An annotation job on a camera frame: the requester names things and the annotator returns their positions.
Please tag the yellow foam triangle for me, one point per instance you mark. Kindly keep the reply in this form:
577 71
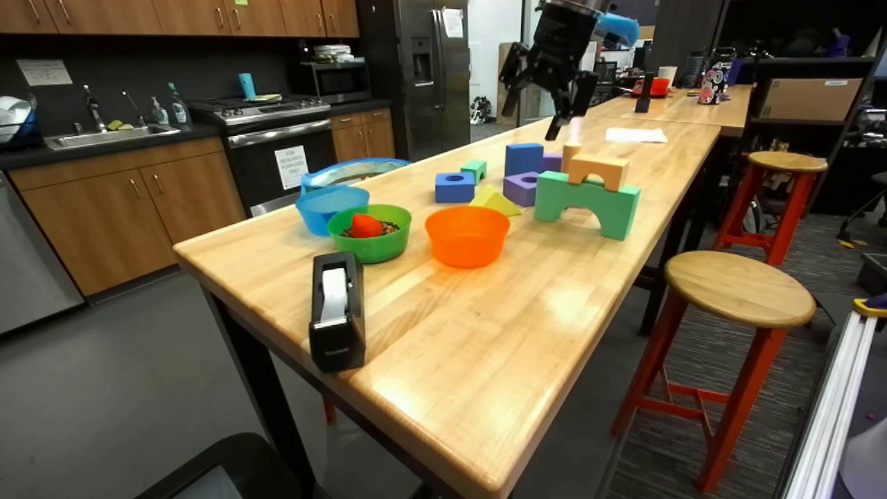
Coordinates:
494 202

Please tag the blue cup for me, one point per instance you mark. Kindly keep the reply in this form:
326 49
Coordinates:
247 86

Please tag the wooden stool red legs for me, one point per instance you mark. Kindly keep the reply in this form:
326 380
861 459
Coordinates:
738 286
787 161

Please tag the purple block with hole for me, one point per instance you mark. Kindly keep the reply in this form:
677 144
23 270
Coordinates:
522 194

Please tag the small purple foam block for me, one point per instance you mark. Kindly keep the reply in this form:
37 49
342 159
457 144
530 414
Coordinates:
554 161

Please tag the big green foam arch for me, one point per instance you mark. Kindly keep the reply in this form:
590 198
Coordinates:
557 194

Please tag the stainless black oven range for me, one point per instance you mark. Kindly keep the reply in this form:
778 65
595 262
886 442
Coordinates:
252 169

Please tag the green plastic bowl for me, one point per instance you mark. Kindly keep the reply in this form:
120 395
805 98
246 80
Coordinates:
371 247

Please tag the wooden wall cabinets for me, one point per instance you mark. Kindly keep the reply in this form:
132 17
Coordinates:
141 15

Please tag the blue foam cube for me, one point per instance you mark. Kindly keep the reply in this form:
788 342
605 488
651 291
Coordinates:
526 159

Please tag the black tape dispenser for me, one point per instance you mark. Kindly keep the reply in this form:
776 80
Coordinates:
338 348

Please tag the wooden sink base cabinet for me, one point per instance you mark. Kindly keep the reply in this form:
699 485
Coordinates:
113 218

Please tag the red cup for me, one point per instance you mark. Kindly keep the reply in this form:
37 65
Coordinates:
662 86

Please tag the white paper sheet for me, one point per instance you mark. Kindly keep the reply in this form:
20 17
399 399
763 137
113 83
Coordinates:
638 137

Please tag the blue block with hole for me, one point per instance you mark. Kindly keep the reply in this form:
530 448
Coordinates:
446 193

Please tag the stainless microwave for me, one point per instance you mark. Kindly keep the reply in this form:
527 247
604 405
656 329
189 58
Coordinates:
338 80

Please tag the kitchen faucet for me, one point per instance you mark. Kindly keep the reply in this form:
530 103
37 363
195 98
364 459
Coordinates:
95 112

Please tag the stainless kitchen sink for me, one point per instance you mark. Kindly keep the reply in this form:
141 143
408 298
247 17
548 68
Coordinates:
102 139

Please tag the black slim stand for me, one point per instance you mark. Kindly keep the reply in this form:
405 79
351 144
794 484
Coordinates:
645 86

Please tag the brown wooden block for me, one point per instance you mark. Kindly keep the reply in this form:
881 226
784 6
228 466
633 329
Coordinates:
599 168

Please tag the white rounded appliance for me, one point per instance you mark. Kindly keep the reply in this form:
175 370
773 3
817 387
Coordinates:
16 114

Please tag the colourful small box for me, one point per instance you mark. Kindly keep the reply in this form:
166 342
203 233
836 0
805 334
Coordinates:
715 83

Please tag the black framed brown board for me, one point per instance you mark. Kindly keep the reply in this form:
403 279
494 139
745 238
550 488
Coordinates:
807 98

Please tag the red toy fruit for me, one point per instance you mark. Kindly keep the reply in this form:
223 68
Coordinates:
368 226

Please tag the blue plastic bowl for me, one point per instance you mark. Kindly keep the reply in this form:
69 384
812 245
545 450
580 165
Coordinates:
320 208

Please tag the stacked dishes on microwave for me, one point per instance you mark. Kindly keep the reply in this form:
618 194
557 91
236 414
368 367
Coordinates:
335 53

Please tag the white wall plate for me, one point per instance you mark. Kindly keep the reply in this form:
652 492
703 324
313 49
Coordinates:
44 73

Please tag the clear soap bottle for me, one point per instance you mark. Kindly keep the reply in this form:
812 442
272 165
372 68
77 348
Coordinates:
160 114
178 108

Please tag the orange plastic bowl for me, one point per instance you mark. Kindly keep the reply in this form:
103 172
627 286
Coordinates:
468 243

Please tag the black chair back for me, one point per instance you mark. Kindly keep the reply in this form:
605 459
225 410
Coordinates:
260 459

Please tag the black table frame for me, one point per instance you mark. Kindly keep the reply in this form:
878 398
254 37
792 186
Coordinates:
267 398

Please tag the white cup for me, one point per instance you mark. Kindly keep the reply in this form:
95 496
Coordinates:
669 71

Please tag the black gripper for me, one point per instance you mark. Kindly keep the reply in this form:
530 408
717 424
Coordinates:
565 46

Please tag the white notice on oven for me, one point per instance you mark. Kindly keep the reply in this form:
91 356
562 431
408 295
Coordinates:
293 168

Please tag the white-edged robot cart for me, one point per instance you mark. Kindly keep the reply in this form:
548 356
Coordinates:
834 405

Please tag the small green foam block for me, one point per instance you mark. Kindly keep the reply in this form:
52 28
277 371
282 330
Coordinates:
473 169

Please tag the dark stainless fridge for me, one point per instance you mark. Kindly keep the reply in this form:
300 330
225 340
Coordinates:
417 83

